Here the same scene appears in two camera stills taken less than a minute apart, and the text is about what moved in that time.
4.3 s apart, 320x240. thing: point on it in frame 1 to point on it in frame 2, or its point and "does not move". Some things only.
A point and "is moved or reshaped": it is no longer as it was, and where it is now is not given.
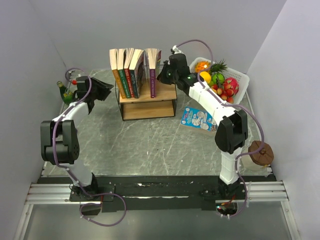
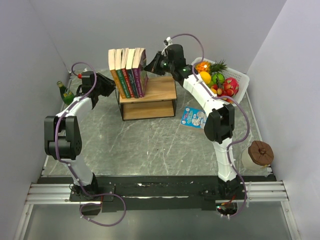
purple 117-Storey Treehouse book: x=152 y=53 to x=139 y=64
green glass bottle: x=67 y=96 does not move
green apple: x=221 y=78 does not move
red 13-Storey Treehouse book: x=128 y=53 is moved or reshaped
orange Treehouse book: x=114 y=63 does not move
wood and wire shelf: x=164 y=105 does not move
